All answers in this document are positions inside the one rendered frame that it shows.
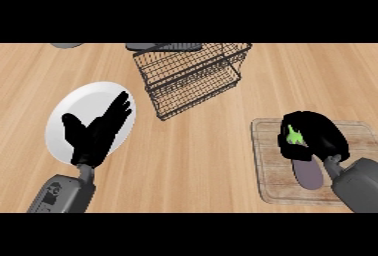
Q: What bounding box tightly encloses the purple eggplant with green stem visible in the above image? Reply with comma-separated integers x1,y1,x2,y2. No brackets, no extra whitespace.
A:
285,124,325,191

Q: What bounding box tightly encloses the dark grey flat object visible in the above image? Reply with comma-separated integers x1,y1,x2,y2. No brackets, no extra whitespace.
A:
124,42,204,52

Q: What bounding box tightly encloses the wooden cutting board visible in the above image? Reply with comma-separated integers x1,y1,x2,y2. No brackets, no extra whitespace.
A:
250,117,378,206

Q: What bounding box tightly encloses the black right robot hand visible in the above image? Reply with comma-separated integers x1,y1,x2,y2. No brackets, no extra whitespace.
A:
276,110,351,163

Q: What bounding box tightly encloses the black wire tiered basket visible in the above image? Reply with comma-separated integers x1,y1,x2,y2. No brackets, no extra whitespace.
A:
131,42,254,122

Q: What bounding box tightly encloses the white round plate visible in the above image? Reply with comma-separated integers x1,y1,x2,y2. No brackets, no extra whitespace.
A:
44,81,137,165

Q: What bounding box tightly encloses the grey round object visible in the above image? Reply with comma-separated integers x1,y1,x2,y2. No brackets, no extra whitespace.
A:
49,42,86,50

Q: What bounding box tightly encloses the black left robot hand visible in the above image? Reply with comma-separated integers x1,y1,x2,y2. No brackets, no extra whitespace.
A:
61,90,134,168

